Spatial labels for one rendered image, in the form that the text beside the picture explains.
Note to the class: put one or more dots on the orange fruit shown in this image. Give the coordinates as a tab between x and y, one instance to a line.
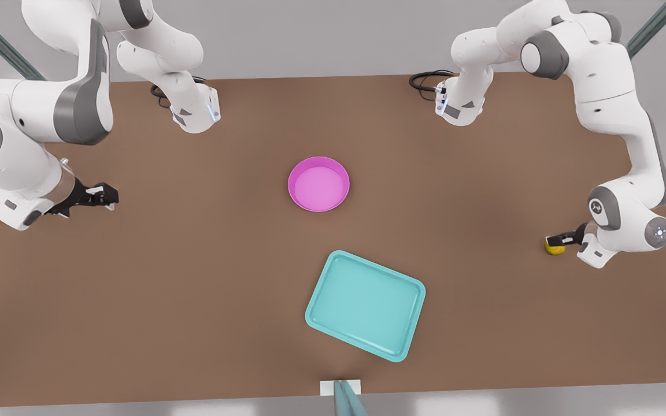
554	249

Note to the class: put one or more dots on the pink round plate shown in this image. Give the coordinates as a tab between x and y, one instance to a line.
318	184

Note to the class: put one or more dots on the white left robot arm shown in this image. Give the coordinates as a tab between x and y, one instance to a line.
610	86

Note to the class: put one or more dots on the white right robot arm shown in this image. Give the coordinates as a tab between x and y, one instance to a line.
32	110

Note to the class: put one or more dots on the turquoise rectangular tray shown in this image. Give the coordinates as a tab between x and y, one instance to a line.
365	305

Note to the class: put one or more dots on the silver frame post with foot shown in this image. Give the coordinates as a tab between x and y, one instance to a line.
346	396

